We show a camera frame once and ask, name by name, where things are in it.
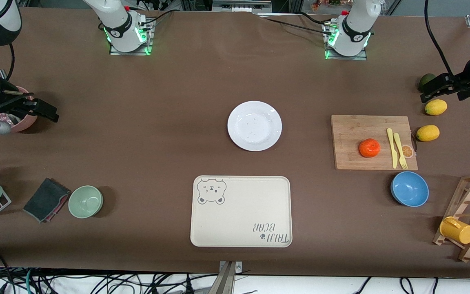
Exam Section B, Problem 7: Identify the dark grey cloth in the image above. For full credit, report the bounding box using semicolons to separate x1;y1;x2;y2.
23;178;71;223

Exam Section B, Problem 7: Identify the orange fruit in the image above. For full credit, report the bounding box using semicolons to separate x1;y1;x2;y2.
359;138;381;158

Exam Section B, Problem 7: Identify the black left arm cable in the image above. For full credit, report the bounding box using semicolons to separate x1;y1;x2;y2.
424;0;452;78

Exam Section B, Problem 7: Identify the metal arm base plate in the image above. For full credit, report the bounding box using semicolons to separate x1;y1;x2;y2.
109;16;155;56
324;20;368;61

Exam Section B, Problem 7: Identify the bamboo cutting board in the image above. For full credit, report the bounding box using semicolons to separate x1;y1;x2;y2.
331;115;419;171

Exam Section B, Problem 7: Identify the black base cable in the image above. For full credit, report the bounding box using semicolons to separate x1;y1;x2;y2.
258;16;328;34
139;10;175;30

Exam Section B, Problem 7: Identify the wooden cup rack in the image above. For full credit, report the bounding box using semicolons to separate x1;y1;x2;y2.
432;172;470;263

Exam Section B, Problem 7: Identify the pink bowl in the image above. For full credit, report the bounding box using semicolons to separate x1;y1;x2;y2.
0;86;39;133

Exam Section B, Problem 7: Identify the dark green avocado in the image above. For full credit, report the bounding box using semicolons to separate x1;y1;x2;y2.
419;73;437;92

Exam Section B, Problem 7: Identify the yellow plastic fork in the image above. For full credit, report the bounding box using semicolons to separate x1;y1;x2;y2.
393;132;409;170

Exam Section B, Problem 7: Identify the white round plate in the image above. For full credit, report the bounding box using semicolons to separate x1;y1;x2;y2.
227;100;283;152

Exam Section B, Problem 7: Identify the metal mount bracket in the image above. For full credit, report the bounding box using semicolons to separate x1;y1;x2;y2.
213;261;244;294

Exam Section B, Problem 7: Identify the yellow mug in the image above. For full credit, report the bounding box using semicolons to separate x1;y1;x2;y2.
439;216;470;245

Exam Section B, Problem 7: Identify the yellow lemon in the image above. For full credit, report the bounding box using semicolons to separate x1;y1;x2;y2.
425;99;448;116
416;125;440;143

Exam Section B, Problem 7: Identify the yellow plastic knife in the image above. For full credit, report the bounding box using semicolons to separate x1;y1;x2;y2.
386;128;399;169

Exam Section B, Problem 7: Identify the blue bowl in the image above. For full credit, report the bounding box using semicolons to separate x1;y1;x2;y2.
390;171;430;208

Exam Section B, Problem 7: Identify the pale green bowl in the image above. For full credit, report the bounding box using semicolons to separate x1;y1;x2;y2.
68;185;104;219

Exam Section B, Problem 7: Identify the cream tray with bear print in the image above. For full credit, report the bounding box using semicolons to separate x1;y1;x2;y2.
190;176;293;248

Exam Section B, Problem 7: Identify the pink cloth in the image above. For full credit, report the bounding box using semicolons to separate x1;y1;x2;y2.
45;192;71;223

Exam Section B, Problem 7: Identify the aluminium frame rail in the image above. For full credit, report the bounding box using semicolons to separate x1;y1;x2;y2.
213;0;272;12

